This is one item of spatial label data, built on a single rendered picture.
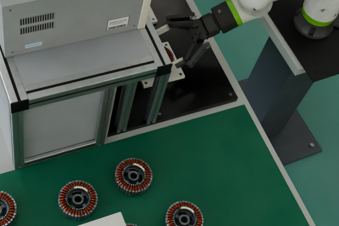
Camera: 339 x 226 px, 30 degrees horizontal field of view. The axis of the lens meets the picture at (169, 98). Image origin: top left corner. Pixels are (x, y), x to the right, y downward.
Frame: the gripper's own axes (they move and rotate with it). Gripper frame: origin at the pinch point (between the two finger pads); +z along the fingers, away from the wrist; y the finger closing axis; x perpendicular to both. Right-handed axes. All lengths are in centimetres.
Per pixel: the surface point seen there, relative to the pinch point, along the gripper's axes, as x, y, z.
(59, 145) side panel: 16.7, -22.0, 37.0
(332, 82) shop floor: -131, 13, -59
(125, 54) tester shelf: 34.4, -16.1, 5.0
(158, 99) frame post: 10.2, -20.3, 5.4
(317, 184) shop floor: -112, -35, -27
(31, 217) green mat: 19, -39, 51
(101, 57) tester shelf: 37.8, -15.2, 10.8
